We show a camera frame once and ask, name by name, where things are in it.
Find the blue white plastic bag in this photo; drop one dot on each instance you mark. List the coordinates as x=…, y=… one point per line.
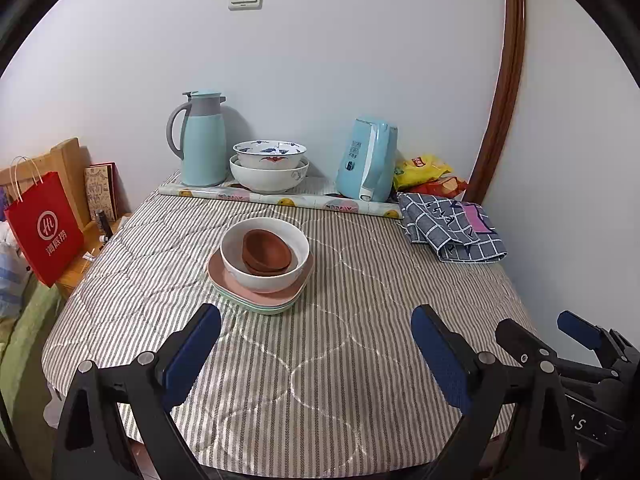
x=10, y=270

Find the brown wooden door frame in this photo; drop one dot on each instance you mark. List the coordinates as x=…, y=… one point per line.
x=510, y=60

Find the large white bowl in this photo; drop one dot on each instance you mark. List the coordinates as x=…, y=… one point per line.
x=265, y=180

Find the plain white bowl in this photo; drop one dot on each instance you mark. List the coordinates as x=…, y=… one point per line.
x=235, y=260

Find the light blue tissue box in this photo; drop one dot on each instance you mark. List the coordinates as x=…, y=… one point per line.
x=360, y=170

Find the pink plate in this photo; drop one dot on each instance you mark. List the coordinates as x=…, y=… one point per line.
x=226, y=280

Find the grey checked cloth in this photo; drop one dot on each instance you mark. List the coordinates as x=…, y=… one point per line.
x=440, y=230

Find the fruit print table mat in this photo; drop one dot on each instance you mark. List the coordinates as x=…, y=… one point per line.
x=300, y=202

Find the yellow snack bag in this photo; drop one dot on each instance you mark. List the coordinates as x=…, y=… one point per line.
x=420, y=170

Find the red snack bag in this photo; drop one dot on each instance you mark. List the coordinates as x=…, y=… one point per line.
x=445, y=187

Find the small dark bottle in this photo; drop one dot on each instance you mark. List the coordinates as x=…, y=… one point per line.
x=102, y=221

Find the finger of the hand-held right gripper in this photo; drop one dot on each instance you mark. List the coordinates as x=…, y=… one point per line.
x=515, y=337
x=580, y=327

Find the red paper bag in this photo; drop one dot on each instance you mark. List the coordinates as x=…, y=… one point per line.
x=45, y=230

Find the light blue thermos jug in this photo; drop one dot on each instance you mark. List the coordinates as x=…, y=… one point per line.
x=202, y=145

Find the patterned book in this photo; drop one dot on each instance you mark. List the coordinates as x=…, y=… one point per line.
x=100, y=190

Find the light green plate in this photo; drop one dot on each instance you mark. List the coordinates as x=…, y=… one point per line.
x=265, y=312

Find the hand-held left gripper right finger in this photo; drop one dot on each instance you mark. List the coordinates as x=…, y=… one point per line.
x=440, y=355

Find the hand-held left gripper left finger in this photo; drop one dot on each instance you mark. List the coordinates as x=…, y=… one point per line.
x=195, y=350

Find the blue plate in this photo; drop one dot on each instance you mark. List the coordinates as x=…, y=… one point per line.
x=272, y=304

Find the blue patterned white bowl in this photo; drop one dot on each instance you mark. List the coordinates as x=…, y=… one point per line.
x=270, y=160

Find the green blanket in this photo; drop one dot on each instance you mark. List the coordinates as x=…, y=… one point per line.
x=25, y=340

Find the brown bowl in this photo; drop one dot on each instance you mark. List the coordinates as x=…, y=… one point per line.
x=265, y=247
x=272, y=272

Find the wooden bedside stand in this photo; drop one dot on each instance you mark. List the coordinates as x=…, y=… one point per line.
x=67, y=155

